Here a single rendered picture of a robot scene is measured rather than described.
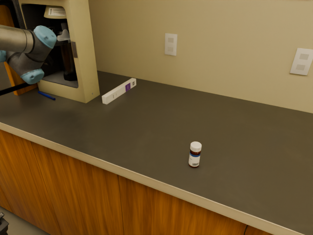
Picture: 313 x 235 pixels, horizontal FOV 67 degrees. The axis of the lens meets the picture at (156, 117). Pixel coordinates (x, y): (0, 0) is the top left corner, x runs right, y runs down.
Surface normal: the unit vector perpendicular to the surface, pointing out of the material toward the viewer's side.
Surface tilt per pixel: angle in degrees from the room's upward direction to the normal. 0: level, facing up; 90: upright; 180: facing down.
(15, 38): 83
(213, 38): 90
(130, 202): 90
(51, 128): 0
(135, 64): 90
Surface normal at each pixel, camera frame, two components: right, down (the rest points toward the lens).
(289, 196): 0.01, -0.85
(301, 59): -0.43, 0.47
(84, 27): 0.90, 0.23
